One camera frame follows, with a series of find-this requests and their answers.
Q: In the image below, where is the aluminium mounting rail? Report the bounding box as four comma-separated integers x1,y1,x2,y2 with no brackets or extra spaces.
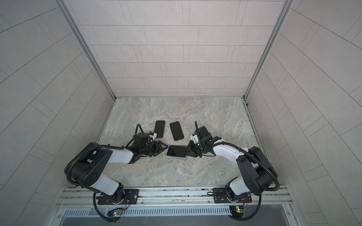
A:
55,186,293,208

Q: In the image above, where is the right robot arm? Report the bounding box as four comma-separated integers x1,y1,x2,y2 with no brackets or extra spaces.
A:
186,139,280,202

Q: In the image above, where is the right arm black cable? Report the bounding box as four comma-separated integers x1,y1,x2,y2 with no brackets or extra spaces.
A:
194,121,281,221

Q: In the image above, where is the right circuit board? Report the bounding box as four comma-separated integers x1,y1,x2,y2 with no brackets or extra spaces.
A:
229,206,247,218

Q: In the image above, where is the black phone case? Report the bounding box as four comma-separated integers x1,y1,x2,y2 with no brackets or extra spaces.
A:
170,121,184,141

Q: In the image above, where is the ventilation grille strip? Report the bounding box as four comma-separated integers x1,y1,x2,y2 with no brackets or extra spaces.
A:
64,205,231,218

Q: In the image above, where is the pink phone case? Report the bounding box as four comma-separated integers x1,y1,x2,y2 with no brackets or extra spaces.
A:
154,120,166,138

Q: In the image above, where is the circuit board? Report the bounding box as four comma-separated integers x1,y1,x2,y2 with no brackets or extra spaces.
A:
107,208,124,217
229,206,247,218

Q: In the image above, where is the left circuit board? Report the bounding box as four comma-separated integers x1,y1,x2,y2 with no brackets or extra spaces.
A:
107,208,124,217

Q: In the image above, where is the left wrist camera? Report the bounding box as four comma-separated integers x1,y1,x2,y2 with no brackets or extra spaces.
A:
133,132,154,147

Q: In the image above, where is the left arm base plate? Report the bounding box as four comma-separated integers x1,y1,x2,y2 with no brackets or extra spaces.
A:
96,189,139,205

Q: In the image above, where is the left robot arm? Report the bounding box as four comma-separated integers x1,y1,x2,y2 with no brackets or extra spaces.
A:
64,132,168,204

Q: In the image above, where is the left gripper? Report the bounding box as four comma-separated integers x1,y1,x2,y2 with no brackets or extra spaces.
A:
139,141,169,157

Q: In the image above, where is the light blue phone case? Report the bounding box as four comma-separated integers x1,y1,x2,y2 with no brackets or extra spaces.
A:
164,145,189,161

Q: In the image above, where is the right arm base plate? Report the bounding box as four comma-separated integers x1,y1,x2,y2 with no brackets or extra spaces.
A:
207,188,252,203

